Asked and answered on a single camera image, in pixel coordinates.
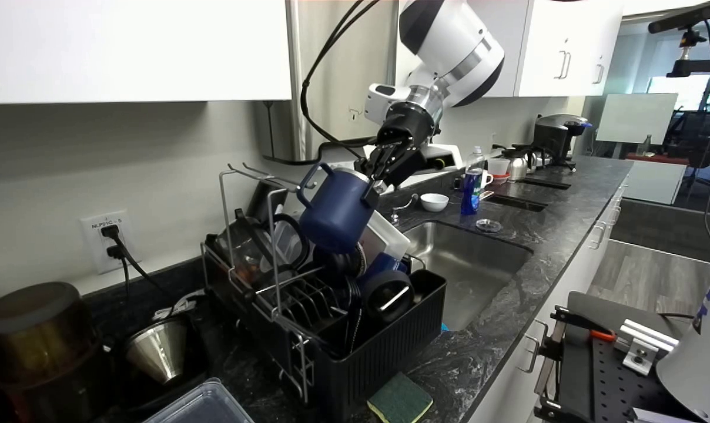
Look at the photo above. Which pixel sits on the orange handled tool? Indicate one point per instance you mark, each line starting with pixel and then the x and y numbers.
pixel 595 330

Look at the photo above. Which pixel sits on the black mug in rack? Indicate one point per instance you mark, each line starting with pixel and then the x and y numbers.
pixel 387 289

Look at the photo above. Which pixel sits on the white bowl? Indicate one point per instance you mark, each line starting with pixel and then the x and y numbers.
pixel 433 201

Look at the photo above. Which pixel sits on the silver aluminium bracket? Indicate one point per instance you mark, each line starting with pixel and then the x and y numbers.
pixel 642 347

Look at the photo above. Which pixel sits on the white wall outlet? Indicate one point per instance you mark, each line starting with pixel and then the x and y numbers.
pixel 93 227

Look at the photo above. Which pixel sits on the blue dish soap bottle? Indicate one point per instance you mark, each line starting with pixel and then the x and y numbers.
pixel 468 195

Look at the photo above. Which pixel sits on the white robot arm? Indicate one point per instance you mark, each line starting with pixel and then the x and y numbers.
pixel 460 63

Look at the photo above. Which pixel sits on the black dish rack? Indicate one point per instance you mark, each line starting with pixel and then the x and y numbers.
pixel 302 303

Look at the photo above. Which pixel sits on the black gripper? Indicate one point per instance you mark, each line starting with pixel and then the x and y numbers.
pixel 397 143

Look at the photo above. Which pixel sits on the steel cone coffee dripper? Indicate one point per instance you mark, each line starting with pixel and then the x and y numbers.
pixel 159 351

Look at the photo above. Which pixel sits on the green yellow sponge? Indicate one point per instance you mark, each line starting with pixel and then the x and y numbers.
pixel 400 401

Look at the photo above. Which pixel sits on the stainless steel sink basin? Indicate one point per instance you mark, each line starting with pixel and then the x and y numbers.
pixel 476 267

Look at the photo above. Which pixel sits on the dark blue steel mug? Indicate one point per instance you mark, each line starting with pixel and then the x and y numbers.
pixel 337 207

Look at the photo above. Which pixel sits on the clear plastic container lid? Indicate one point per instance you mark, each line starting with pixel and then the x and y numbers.
pixel 205 403

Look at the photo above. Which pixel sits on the white upper cabinet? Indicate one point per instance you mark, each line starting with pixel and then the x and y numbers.
pixel 141 50

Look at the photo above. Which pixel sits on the steel paper towel dispenser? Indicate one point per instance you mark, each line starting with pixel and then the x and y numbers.
pixel 337 50

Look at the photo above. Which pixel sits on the brown metal pot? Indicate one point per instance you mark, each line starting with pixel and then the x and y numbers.
pixel 49 365

